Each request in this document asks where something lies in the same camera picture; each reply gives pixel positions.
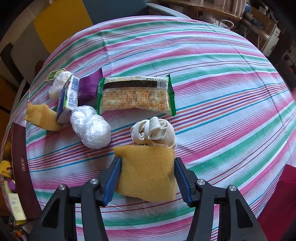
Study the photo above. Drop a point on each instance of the small green tea box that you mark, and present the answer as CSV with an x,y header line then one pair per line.
x,y
53,75

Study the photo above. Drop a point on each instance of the wooden side table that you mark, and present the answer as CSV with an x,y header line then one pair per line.
x,y
229,9

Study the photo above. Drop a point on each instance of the cracker packet green edges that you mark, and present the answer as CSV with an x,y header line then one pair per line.
x,y
142,92

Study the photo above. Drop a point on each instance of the clear plastic ball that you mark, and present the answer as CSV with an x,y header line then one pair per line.
x,y
93,129

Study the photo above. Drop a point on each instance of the yellow sponge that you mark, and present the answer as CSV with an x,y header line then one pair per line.
x,y
42,116
147,173

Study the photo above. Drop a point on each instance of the gold tray box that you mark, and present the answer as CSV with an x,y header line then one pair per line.
x,y
24,186

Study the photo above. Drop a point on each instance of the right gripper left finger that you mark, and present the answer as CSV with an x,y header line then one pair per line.
x,y
57,221

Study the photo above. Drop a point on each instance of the pink blanket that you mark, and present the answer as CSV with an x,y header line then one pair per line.
x,y
278,217

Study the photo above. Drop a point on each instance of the purple snack packet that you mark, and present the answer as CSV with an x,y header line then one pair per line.
x,y
88,85

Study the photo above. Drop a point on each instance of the grey yellow blue headboard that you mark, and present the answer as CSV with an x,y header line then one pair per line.
x,y
59,21

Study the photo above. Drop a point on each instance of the striped bed sheet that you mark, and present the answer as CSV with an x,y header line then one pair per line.
x,y
235,121

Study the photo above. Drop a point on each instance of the white cardboard box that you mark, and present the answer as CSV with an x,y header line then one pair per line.
x,y
16,206

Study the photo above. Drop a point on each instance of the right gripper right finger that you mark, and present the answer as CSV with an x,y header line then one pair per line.
x,y
236,219

